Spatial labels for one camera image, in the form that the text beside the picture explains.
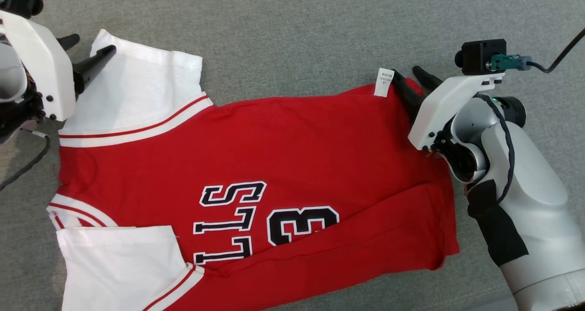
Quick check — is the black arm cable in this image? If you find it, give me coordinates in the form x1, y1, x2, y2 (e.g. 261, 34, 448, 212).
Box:
0, 130, 52, 192
475, 94, 516, 204

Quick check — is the black right camera cable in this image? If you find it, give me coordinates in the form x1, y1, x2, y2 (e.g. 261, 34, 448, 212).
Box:
530, 27, 585, 74

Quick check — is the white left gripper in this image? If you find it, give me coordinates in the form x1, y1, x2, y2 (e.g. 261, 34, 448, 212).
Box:
0, 10, 117, 122

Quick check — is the red and white basketball jersey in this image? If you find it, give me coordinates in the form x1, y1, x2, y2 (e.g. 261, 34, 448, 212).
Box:
46, 29, 460, 311

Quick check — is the teal right camera plug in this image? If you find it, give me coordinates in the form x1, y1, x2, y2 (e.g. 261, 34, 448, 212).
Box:
487, 55, 533, 72

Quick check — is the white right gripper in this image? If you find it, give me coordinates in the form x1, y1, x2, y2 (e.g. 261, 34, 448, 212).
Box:
391, 65, 506, 151

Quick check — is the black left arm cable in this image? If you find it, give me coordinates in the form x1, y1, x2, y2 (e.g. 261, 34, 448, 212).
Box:
0, 130, 52, 192

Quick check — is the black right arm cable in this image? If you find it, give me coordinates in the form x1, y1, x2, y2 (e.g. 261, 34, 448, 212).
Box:
475, 94, 516, 204

